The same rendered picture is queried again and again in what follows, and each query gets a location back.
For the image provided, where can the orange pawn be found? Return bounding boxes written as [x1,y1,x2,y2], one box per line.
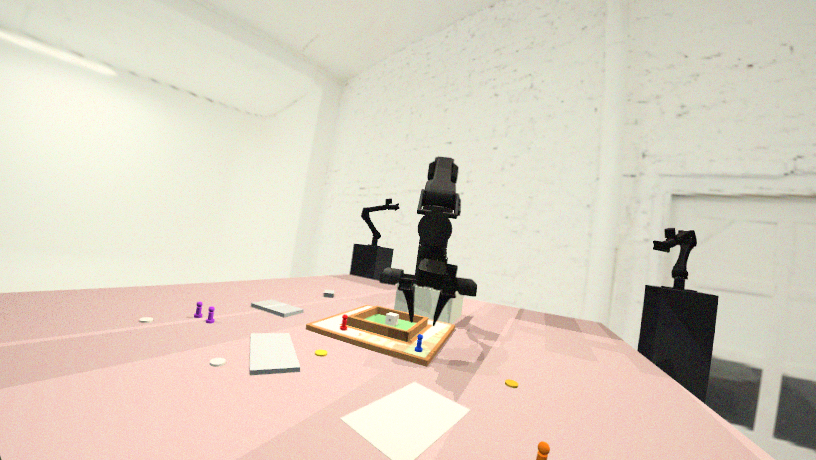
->
[536,442,550,460]

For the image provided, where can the tan square game board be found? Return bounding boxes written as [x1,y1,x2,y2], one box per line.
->
[305,305,455,367]

